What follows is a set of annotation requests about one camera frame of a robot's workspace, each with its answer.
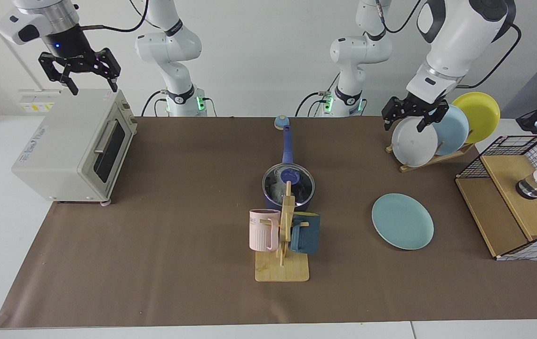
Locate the glass lid with blue knob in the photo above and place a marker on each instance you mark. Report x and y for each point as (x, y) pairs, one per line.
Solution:
(291, 175)

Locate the white plate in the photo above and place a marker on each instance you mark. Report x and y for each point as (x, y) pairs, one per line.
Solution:
(414, 146)

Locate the light blue plate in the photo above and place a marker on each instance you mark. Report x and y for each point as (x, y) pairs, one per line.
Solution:
(455, 134)

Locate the wooden plate rack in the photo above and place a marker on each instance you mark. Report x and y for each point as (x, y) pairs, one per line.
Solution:
(430, 161)

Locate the yellow plate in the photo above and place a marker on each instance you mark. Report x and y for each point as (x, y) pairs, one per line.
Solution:
(482, 115)

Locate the teal plate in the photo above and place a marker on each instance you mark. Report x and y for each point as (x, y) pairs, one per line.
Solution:
(402, 221)

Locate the pale toaster oven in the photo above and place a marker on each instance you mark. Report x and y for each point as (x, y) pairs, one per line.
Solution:
(61, 155)

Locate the small blue round thing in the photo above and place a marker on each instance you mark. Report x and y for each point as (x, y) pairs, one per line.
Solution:
(281, 123)

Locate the dark blue cup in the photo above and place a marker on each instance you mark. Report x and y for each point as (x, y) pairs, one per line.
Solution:
(308, 235)

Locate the pink ribbed cup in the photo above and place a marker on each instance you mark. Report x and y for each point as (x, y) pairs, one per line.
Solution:
(259, 235)

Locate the wooden cup stand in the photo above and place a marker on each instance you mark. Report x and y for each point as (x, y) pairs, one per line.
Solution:
(281, 270)

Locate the brown table cloth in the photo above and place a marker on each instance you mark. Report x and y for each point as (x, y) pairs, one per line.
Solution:
(155, 259)

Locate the white wall socket strip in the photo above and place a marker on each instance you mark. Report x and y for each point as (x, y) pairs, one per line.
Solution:
(33, 106)

